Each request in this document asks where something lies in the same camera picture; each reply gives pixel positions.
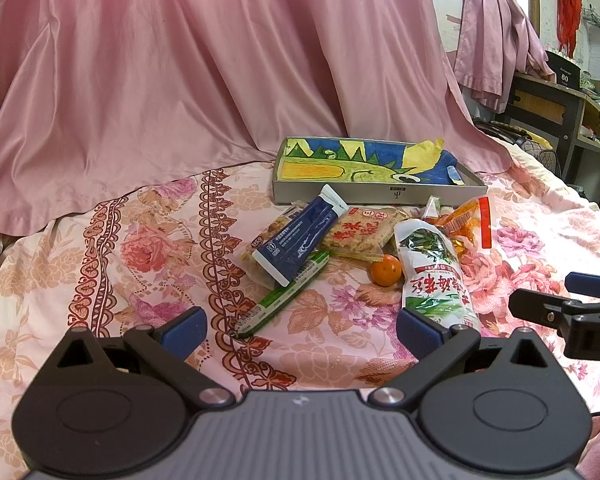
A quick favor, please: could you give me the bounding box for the white green seaweed snack bag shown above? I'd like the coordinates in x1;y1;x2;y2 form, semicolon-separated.
394;219;479;330

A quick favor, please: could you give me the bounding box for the orange clear candy bag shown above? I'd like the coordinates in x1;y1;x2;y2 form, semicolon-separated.
422;196;492;258

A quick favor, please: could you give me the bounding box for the small orange tangerine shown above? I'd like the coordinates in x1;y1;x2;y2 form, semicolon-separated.
370;255;403;287

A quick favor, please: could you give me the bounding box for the rice cracker pack red text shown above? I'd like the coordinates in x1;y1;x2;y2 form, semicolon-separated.
321;207;407;262

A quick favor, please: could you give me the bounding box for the clear mixed nut snack pack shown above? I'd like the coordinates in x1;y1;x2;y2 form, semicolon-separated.
237;202;306;290

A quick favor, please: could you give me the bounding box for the dark wooden shelf desk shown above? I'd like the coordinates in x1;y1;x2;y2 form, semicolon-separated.
496;73;600;206

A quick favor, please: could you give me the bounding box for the floral pink bedspread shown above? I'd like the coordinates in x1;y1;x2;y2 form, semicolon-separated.
0;145;600;479

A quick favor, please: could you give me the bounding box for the grey tray with colourful lining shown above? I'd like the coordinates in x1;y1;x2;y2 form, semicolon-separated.
272;136;486;207

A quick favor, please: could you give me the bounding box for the black box on shelf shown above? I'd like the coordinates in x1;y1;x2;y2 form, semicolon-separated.
546;50;581;91

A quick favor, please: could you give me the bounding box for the pink hanging curtain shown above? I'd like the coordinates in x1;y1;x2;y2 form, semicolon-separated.
454;0;556;114

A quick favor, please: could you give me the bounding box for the pink satin cover cloth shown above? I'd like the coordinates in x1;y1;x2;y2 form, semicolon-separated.
0;0;512;236

